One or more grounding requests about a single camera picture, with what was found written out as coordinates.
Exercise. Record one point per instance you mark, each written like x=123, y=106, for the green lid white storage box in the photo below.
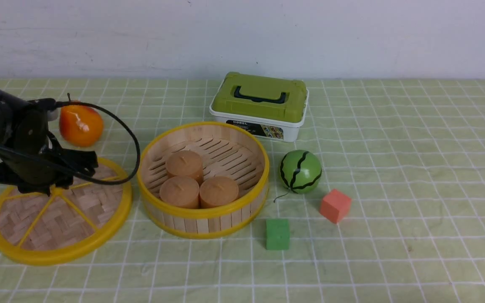
x=266, y=107

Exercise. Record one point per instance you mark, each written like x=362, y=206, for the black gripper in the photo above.
x=32, y=160

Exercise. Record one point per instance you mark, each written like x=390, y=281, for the bamboo steamer basket yellow rim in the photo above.
x=225, y=151

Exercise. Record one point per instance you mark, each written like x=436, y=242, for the orange toy peach fruit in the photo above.
x=80, y=126

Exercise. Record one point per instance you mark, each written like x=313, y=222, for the tan bun front left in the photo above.
x=181, y=191

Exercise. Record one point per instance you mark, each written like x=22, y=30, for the green foam block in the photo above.
x=277, y=234

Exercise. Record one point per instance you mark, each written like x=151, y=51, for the orange-red foam cube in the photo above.
x=335, y=206

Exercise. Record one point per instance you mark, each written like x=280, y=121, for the green toy watermelon ball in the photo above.
x=300, y=171

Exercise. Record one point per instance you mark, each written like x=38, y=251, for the tan bun front right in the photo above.
x=218, y=191

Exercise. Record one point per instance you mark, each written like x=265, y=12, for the tan bun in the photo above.
x=218, y=191
x=181, y=191
x=185, y=163

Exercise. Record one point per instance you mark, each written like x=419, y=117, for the tan bun back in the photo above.
x=185, y=163

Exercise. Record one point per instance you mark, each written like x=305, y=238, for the woven bamboo steamer lid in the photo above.
x=41, y=230

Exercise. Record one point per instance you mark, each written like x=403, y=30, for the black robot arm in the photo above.
x=11, y=104

